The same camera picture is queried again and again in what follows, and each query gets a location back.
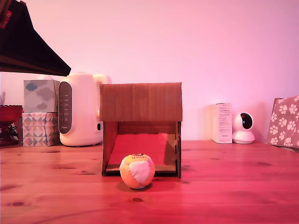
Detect white printed carton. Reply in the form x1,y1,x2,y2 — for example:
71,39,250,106
212,102,234,144

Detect orange and white footbag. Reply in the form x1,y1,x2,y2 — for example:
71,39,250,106
119,153,156,190

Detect red glass bowl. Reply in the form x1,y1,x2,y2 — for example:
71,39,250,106
0,105,24,147

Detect white electric kettle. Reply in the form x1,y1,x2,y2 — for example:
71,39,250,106
57,72,113,147

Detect geometric pattern box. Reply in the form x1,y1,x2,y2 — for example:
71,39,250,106
21,112,61,147

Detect cloud print tissue box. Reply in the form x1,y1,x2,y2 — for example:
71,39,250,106
23,74,61,113

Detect cardboard dice tower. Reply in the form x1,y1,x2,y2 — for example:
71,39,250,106
99,82,183,179

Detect small white round camera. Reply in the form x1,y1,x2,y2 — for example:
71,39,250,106
232,112,256,145

